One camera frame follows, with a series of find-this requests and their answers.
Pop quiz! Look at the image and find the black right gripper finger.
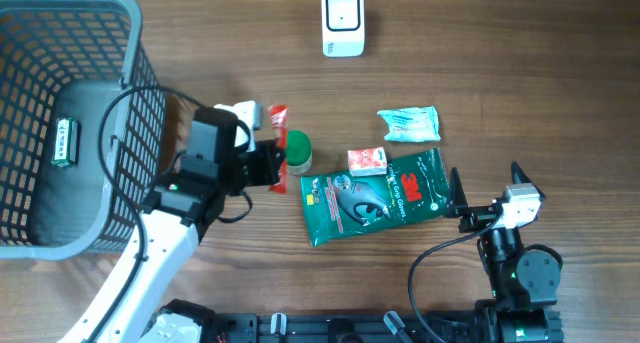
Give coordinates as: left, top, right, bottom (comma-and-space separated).
444, 167, 469, 218
511, 161, 546, 199

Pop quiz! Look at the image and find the red sachet stick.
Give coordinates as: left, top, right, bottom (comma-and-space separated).
269, 105, 288, 194

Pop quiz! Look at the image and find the mint green wipes pack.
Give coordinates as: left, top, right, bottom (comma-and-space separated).
377, 106, 441, 143

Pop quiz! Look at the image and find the green medicine box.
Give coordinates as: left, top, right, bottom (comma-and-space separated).
51, 117, 80, 168

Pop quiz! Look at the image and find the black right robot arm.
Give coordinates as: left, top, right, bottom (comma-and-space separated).
446, 162, 565, 343

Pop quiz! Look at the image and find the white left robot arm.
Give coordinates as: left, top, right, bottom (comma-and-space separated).
62, 102, 284, 342

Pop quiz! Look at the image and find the white barcode scanner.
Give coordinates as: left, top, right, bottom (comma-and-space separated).
321, 0, 365, 58

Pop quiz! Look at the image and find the green lid jar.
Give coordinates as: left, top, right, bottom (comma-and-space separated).
285, 130, 312, 175

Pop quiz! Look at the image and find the green 3M gloves pack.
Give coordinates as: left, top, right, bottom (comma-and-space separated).
300, 148, 449, 247

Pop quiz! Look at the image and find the small red white box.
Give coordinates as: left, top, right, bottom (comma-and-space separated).
347, 147, 388, 177

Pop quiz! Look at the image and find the grey plastic basket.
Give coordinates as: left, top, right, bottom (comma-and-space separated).
1, 0, 167, 260

